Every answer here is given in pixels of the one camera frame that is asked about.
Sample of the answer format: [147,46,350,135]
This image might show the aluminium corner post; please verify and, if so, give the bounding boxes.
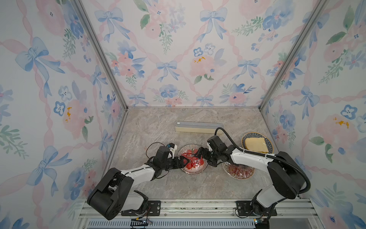
[71,0,128,112]
[258,0,329,112]

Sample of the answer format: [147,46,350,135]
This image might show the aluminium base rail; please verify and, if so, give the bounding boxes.
[75,199,324,229]

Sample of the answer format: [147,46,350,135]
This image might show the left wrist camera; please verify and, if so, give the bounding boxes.
[166,143,177,157]

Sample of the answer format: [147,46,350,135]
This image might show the patterned fruit plate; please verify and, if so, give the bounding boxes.
[222,161,255,180]

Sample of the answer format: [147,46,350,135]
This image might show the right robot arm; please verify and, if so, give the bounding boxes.
[195,135,311,216]

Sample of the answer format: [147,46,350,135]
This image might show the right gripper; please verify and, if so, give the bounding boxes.
[193,145,219,166]

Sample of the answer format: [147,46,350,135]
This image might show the left aluminium corner post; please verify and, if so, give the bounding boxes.
[71,0,128,112]

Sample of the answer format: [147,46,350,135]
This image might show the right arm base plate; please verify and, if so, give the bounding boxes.
[235,200,277,217]

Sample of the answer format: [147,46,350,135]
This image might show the red strawberries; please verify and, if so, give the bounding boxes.
[182,151,204,170]

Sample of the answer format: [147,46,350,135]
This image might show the red grapes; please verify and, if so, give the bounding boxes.
[228,164,254,178]

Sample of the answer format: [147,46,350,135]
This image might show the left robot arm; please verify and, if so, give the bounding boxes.
[87,146,190,220]

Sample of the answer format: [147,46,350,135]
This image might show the plastic wrap dispenser box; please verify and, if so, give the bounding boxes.
[174,121,225,134]

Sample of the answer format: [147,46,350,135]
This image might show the bread slices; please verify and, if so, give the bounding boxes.
[245,137,269,153]

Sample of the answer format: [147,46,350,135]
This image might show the blue yellow-rimmed plate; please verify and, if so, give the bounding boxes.
[241,132,274,155]

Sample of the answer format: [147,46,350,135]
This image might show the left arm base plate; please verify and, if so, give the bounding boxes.
[121,200,161,217]

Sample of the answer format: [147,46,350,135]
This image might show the right aluminium corner post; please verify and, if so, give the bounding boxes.
[258,0,329,112]

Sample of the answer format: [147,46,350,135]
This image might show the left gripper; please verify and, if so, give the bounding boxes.
[161,155,189,170]

